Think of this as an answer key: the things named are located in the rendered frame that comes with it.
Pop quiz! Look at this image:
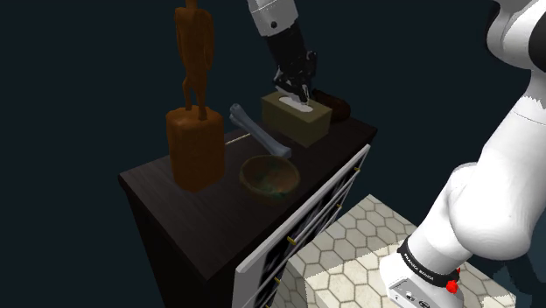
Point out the dark brown rounded object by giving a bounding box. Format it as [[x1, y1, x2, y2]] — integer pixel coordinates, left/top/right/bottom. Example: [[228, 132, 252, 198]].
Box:
[[311, 87, 352, 123]]

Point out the hexagon patterned robot stand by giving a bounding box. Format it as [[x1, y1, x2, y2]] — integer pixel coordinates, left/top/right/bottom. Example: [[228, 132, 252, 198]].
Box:
[[284, 193, 518, 308]]

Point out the dark chest of drawers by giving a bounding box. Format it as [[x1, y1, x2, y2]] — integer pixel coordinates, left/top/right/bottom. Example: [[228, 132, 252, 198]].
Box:
[[117, 111, 379, 308]]

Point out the grey bone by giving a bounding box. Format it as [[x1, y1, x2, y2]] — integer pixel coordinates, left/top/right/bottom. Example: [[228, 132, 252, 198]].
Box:
[[228, 102, 293, 161]]

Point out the brown green bowl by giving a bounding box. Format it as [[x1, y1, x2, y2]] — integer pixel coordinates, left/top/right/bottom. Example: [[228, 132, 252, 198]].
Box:
[[238, 154, 302, 206]]

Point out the brown wooden figure statue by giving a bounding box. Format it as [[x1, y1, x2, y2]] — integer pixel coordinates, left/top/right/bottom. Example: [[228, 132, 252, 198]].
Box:
[[164, 0, 226, 193]]

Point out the olive tissue box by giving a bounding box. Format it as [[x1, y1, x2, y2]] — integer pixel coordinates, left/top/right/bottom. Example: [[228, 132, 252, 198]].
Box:
[[261, 90, 333, 149]]

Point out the thin pale stick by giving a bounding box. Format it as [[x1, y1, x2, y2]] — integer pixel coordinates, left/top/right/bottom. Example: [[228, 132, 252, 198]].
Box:
[[224, 132, 252, 146]]

